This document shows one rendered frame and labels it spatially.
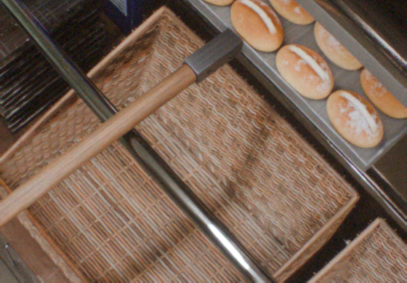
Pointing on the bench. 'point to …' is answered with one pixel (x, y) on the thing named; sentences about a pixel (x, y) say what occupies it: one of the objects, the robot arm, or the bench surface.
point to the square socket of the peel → (214, 54)
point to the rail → (355, 27)
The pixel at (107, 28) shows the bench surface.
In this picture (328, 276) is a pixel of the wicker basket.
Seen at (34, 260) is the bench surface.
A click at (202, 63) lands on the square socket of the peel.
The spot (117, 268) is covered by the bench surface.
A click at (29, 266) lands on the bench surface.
